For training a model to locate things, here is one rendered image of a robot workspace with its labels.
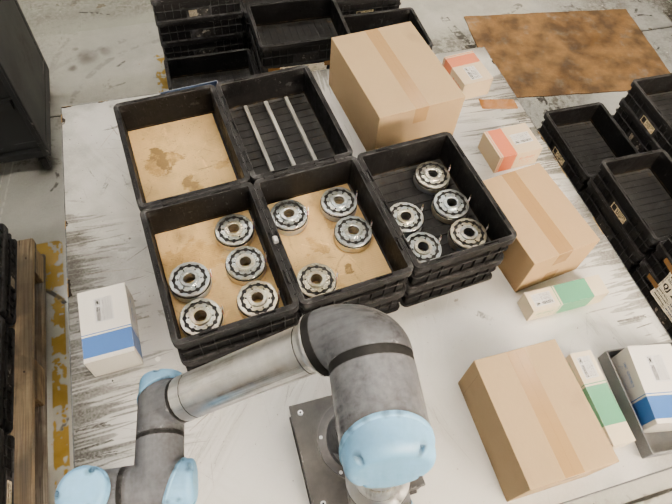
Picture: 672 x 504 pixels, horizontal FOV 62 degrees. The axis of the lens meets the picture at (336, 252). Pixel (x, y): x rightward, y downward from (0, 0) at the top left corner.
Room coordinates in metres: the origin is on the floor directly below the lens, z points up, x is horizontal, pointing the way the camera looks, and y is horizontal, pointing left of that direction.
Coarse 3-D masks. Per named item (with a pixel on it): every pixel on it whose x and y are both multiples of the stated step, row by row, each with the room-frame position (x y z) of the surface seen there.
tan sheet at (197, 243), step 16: (208, 224) 0.85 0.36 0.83; (160, 240) 0.79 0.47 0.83; (176, 240) 0.79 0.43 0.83; (192, 240) 0.80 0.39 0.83; (208, 240) 0.80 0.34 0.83; (256, 240) 0.82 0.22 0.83; (160, 256) 0.74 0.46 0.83; (176, 256) 0.74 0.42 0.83; (192, 256) 0.75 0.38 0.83; (208, 256) 0.75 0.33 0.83; (224, 256) 0.76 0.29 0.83; (224, 272) 0.71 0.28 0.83; (224, 288) 0.66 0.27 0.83; (240, 288) 0.67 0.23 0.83; (176, 304) 0.60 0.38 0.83; (224, 304) 0.62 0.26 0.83; (224, 320) 0.57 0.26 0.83
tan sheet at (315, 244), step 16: (320, 192) 1.01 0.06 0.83; (320, 224) 0.89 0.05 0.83; (288, 240) 0.83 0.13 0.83; (304, 240) 0.84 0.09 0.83; (320, 240) 0.84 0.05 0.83; (288, 256) 0.78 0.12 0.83; (304, 256) 0.78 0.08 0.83; (320, 256) 0.79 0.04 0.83; (336, 256) 0.80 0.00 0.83; (352, 256) 0.80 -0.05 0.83; (368, 256) 0.81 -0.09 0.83; (336, 272) 0.75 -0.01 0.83; (352, 272) 0.75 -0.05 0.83; (368, 272) 0.76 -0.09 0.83; (384, 272) 0.76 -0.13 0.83; (336, 288) 0.70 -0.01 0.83
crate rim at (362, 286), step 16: (336, 160) 1.05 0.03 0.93; (352, 160) 1.05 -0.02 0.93; (272, 176) 0.96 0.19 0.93; (288, 176) 0.97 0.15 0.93; (256, 192) 0.91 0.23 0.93; (272, 224) 0.81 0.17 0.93; (400, 240) 0.80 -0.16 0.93; (288, 272) 0.67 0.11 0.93; (400, 272) 0.71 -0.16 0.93; (352, 288) 0.65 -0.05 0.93; (368, 288) 0.66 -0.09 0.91; (304, 304) 0.59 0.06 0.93; (320, 304) 0.61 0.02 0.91
